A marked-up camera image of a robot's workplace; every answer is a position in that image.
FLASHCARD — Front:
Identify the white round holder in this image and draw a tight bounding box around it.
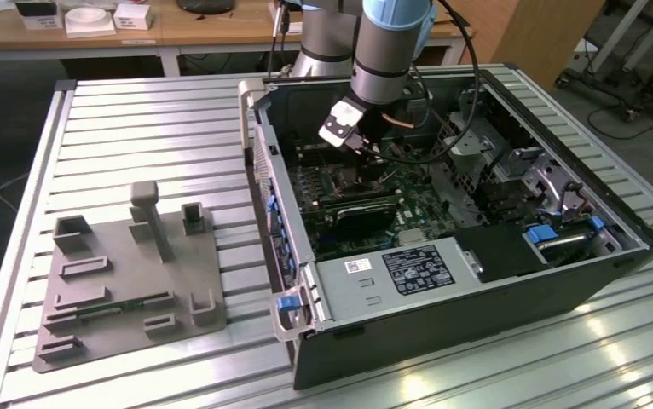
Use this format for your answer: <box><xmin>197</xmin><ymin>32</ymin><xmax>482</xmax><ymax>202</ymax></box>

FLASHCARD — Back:
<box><xmin>62</xmin><ymin>7</ymin><xmax>118</xmax><ymax>39</ymax></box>

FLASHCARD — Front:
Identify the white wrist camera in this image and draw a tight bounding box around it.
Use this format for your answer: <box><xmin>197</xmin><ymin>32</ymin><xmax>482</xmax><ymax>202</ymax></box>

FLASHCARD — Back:
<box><xmin>317</xmin><ymin>96</ymin><xmax>371</xmax><ymax>148</ymax></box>

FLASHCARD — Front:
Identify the grey parts rack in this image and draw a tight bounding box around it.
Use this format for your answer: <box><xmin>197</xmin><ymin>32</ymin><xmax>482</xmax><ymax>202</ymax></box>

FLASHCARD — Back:
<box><xmin>29</xmin><ymin>181</ymin><xmax>229</xmax><ymax>375</ymax></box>

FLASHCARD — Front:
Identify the wooden desk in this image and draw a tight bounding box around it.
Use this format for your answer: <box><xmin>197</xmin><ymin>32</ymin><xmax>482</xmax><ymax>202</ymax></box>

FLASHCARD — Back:
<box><xmin>0</xmin><ymin>0</ymin><xmax>475</xmax><ymax>78</ymax></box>

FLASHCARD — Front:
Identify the grey metal drive cage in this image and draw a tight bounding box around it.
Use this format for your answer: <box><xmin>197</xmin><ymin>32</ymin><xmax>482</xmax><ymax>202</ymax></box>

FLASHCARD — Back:
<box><xmin>431</xmin><ymin>87</ymin><xmax>538</xmax><ymax>229</ymax></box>

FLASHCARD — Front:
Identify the black disk bay housing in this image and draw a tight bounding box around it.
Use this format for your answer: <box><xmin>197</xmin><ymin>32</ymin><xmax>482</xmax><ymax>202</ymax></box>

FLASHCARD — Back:
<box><xmin>454</xmin><ymin>224</ymin><xmax>550</xmax><ymax>285</ymax></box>

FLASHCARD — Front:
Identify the grey power supply unit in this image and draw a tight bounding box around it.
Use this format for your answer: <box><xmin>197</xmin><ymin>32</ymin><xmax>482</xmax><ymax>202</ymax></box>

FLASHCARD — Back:
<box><xmin>311</xmin><ymin>237</ymin><xmax>484</xmax><ymax>323</ymax></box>

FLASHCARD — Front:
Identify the white wheeled equipment stand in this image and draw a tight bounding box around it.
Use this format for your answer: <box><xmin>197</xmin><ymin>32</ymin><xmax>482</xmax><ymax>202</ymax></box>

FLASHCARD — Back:
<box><xmin>552</xmin><ymin>0</ymin><xmax>653</xmax><ymax>124</ymax></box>

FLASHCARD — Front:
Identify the CPU socket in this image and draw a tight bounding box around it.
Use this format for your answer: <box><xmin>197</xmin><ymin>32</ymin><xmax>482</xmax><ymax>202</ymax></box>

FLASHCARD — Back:
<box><xmin>329</xmin><ymin>163</ymin><xmax>386</xmax><ymax>198</ymax></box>

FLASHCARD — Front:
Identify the black camera cable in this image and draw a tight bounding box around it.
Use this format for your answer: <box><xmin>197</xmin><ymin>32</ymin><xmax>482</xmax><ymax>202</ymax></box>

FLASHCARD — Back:
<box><xmin>359</xmin><ymin>0</ymin><xmax>480</xmax><ymax>165</ymax></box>

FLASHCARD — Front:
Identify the copper coloured cable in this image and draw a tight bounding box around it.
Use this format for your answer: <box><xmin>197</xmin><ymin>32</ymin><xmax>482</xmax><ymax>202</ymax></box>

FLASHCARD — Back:
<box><xmin>380</xmin><ymin>111</ymin><xmax>414</xmax><ymax>130</ymax></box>

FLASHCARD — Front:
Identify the red black wire bundle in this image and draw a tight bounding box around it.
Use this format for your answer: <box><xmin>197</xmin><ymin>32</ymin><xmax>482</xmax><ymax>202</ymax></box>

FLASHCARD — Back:
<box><xmin>552</xmin><ymin>181</ymin><xmax>595</xmax><ymax>222</ymax></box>

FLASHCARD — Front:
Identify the black graphics card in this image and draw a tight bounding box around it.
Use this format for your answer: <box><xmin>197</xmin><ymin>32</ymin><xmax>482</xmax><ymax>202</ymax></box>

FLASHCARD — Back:
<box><xmin>325</xmin><ymin>203</ymin><xmax>395</xmax><ymax>240</ymax></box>

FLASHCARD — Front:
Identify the black open PC case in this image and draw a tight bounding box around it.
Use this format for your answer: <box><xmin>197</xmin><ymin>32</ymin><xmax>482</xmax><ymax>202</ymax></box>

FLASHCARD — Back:
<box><xmin>237</xmin><ymin>63</ymin><xmax>653</xmax><ymax>391</ymax></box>

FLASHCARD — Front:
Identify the wooden cabinet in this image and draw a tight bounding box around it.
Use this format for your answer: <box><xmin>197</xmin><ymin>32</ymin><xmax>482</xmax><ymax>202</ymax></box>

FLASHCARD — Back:
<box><xmin>487</xmin><ymin>0</ymin><xmax>610</xmax><ymax>91</ymax></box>

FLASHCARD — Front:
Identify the green RAM stick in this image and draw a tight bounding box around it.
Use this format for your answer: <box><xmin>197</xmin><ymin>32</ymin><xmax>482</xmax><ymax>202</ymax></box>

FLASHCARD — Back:
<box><xmin>74</xmin><ymin>297</ymin><xmax>147</xmax><ymax>320</ymax></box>

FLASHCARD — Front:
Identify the black round object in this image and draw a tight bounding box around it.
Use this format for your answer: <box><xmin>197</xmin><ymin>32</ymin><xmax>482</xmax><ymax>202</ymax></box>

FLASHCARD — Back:
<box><xmin>175</xmin><ymin>0</ymin><xmax>235</xmax><ymax>13</ymax></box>

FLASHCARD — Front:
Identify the white square box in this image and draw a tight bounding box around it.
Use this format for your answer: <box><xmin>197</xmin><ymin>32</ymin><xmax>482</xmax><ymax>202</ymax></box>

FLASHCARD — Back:
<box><xmin>112</xmin><ymin>3</ymin><xmax>155</xmax><ymax>31</ymax></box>

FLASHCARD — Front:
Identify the green motherboard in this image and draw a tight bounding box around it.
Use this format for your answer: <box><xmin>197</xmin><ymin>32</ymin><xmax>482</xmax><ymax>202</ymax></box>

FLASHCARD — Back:
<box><xmin>285</xmin><ymin>142</ymin><xmax>456</xmax><ymax>262</ymax></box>

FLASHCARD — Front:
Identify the black RAM slot bank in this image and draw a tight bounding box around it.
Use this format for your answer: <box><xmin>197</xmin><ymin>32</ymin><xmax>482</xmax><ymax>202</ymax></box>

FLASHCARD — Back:
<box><xmin>293</xmin><ymin>143</ymin><xmax>356</xmax><ymax>168</ymax></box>
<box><xmin>305</xmin><ymin>192</ymin><xmax>399</xmax><ymax>213</ymax></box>

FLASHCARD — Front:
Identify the black and white box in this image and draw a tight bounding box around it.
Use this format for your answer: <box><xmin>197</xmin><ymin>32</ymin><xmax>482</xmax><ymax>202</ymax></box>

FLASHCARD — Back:
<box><xmin>14</xmin><ymin>0</ymin><xmax>60</xmax><ymax>31</ymax></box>

